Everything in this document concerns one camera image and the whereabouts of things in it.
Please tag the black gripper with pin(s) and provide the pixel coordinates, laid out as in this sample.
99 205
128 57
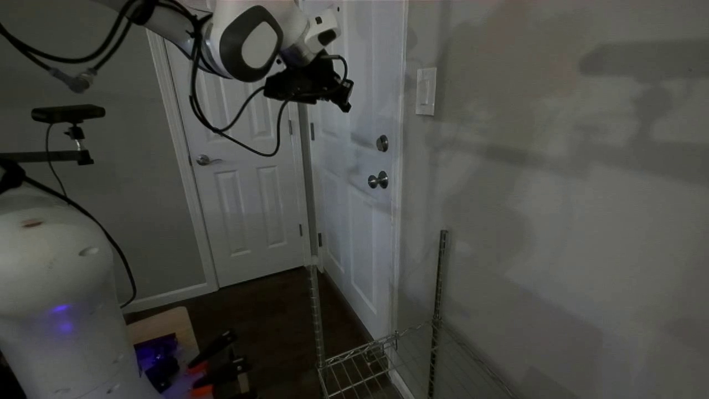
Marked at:
300 83

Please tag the white light switch plate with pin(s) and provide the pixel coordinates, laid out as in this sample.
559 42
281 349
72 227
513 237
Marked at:
426 89

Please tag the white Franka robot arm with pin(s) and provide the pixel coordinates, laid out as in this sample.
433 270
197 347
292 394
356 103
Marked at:
245 44

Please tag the silver deadbolt lock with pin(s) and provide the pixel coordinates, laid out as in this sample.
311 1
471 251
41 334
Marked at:
381 143

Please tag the white panelled entry door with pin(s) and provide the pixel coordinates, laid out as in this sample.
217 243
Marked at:
356 184

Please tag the silver round door knob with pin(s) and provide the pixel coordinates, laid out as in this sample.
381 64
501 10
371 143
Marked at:
378 180

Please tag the white panelled interior door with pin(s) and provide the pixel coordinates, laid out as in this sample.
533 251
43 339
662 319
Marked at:
245 190

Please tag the cardboard box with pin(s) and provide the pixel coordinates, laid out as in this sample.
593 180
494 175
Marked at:
166 329

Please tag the black and orange clamp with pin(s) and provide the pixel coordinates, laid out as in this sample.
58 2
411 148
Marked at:
217 361

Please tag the blue lit device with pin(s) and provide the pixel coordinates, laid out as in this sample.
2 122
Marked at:
157 361

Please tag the white entry door frame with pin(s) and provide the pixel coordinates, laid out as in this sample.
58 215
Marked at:
403 184

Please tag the black camera on stand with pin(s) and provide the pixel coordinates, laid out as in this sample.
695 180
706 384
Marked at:
66 113

